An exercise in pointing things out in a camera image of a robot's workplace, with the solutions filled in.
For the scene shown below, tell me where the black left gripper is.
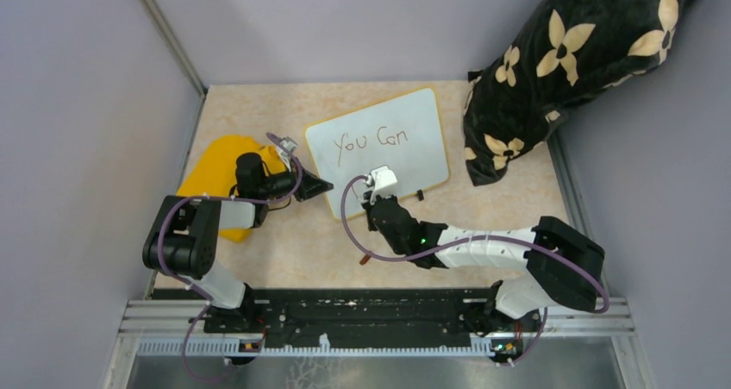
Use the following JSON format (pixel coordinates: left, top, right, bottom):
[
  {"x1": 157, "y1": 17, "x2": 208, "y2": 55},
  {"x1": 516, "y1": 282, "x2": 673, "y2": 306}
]
[{"x1": 259, "y1": 156, "x2": 334, "y2": 202}]

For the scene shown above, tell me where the yellow framed whiteboard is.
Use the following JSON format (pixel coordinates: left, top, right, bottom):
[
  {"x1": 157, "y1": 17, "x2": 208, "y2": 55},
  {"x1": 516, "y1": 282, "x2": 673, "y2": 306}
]
[{"x1": 304, "y1": 87, "x2": 450, "y2": 219}]

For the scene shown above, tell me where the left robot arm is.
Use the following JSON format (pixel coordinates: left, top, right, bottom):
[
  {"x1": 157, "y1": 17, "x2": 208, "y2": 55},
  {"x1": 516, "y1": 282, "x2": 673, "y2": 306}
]
[{"x1": 142, "y1": 153, "x2": 334, "y2": 332}]

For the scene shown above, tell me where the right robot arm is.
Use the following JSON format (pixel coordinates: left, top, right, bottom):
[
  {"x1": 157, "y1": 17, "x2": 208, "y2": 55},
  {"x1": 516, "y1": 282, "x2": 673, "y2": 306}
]
[{"x1": 361, "y1": 196, "x2": 609, "y2": 330}]

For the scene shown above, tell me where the yellow cloth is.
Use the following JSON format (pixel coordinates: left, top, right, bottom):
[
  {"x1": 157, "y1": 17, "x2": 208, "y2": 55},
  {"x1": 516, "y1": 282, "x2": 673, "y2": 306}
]
[{"x1": 176, "y1": 135, "x2": 287, "y2": 243}]

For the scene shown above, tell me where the black floral pillow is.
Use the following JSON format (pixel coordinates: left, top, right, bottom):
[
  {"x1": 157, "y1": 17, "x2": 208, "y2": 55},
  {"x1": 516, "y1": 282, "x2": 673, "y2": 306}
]
[{"x1": 462, "y1": 0, "x2": 696, "y2": 186}]

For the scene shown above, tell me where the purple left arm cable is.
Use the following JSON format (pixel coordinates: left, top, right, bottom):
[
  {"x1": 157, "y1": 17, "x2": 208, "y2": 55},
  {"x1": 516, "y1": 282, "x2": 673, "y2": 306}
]
[{"x1": 157, "y1": 132, "x2": 303, "y2": 383}]

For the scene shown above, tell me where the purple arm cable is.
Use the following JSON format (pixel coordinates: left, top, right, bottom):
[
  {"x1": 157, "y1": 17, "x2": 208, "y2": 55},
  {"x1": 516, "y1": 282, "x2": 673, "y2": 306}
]
[
  {"x1": 157, "y1": 132, "x2": 303, "y2": 383},
  {"x1": 340, "y1": 174, "x2": 611, "y2": 367}
]

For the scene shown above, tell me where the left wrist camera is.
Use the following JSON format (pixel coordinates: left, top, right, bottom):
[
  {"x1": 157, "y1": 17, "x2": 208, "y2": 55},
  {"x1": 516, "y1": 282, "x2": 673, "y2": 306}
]
[{"x1": 278, "y1": 137, "x2": 298, "y2": 157}]

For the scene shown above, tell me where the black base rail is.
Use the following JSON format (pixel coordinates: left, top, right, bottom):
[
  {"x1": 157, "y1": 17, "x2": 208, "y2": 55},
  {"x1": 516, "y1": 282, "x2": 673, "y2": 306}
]
[{"x1": 122, "y1": 286, "x2": 635, "y2": 365}]

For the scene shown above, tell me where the aluminium corner post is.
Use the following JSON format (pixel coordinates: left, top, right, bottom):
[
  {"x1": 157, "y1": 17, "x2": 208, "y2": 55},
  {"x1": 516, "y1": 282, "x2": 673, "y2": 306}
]
[{"x1": 139, "y1": 0, "x2": 208, "y2": 98}]

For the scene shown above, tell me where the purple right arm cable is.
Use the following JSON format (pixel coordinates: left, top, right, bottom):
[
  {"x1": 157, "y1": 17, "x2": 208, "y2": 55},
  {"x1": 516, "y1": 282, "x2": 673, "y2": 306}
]
[{"x1": 340, "y1": 174, "x2": 611, "y2": 367}]

